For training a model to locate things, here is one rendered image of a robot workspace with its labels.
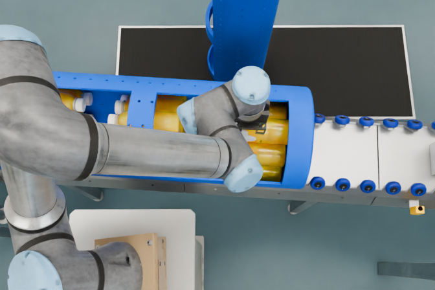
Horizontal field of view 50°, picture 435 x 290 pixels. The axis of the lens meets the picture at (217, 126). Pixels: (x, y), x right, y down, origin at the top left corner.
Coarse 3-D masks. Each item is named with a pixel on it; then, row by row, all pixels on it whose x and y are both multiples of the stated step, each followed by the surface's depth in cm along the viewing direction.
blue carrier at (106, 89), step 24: (72, 72) 128; (96, 96) 142; (120, 96) 141; (144, 96) 119; (192, 96) 140; (288, 96) 121; (312, 96) 122; (96, 120) 145; (144, 120) 117; (312, 120) 117; (288, 144) 116; (312, 144) 116; (0, 168) 127; (288, 168) 118
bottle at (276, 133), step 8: (272, 120) 123; (280, 120) 123; (288, 120) 124; (272, 128) 122; (280, 128) 122; (288, 128) 122; (256, 136) 122; (264, 136) 122; (272, 136) 122; (280, 136) 122; (280, 144) 125
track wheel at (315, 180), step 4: (312, 180) 139; (316, 180) 138; (320, 180) 138; (324, 180) 139; (312, 184) 139; (316, 184) 139; (320, 184) 139; (324, 184) 139; (316, 188) 140; (320, 188) 140
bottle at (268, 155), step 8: (256, 144) 126; (264, 144) 126; (272, 144) 126; (256, 152) 125; (264, 152) 125; (272, 152) 125; (280, 152) 125; (264, 160) 125; (272, 160) 125; (280, 160) 125
